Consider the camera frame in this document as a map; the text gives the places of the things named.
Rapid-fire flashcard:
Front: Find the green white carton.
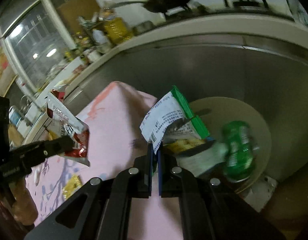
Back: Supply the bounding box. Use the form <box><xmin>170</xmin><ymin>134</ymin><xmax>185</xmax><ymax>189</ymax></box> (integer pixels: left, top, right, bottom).
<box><xmin>140</xmin><ymin>86</ymin><xmax>210</xmax><ymax>153</ymax></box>

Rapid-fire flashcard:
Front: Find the yellow snack wrapper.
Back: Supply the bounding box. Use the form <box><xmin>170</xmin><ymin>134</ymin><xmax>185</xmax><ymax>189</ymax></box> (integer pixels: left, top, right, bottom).
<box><xmin>62</xmin><ymin>175</ymin><xmax>82</xmax><ymax>200</ymax></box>

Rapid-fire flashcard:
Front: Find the green soda can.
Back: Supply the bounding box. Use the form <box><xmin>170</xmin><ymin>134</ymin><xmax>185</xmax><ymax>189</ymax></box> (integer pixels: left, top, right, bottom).
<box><xmin>222</xmin><ymin>120</ymin><xmax>255</xmax><ymax>183</ymax></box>

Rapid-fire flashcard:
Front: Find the red white snack bag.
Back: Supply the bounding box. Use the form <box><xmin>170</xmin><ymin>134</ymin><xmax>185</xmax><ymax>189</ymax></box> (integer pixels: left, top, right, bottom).
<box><xmin>46</xmin><ymin>89</ymin><xmax>90</xmax><ymax>166</ymax></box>

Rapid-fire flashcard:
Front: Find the beige trash bin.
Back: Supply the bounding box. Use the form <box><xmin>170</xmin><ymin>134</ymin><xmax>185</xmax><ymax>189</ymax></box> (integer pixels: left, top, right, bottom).
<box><xmin>173</xmin><ymin>96</ymin><xmax>273</xmax><ymax>193</ymax></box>

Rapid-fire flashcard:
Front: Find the kitchen window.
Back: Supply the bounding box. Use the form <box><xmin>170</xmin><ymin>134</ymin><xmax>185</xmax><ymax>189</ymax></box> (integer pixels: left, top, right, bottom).
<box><xmin>7</xmin><ymin>3</ymin><xmax>68</xmax><ymax>88</ymax></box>

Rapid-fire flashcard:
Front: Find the blue detergent jug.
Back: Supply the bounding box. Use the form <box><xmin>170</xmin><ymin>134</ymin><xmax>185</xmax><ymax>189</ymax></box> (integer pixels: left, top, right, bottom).
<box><xmin>9</xmin><ymin>106</ymin><xmax>22</xmax><ymax>128</ymax></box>

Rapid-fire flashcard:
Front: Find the pink floral tablecloth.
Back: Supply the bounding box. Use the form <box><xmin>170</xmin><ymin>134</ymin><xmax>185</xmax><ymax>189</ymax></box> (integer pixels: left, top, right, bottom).
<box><xmin>26</xmin><ymin>81</ymin><xmax>183</xmax><ymax>239</ymax></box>

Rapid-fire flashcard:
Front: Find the large cooking oil bottle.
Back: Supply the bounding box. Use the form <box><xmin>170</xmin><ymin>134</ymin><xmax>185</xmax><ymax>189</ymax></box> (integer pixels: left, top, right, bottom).
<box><xmin>104</xmin><ymin>17</ymin><xmax>133</xmax><ymax>45</ymax></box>

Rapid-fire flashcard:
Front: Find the gas stove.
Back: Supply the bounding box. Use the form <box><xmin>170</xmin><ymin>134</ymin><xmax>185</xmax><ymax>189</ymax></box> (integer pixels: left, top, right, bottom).
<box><xmin>223</xmin><ymin>0</ymin><xmax>270</xmax><ymax>13</ymax></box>

